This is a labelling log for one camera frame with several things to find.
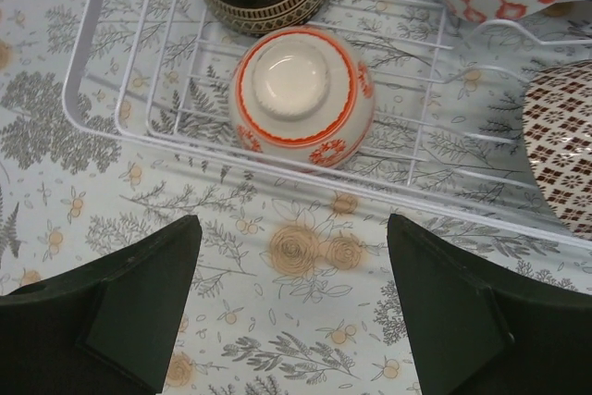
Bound white wire dish rack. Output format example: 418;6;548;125
63;0;591;249

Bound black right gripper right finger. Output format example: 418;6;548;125
388;214;591;394

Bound brown checker pattern bowl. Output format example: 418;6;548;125
522;59;591;241

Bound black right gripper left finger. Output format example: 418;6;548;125
1;216;202;394

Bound white orange ring bowl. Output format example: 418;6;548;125
228;26;376;173

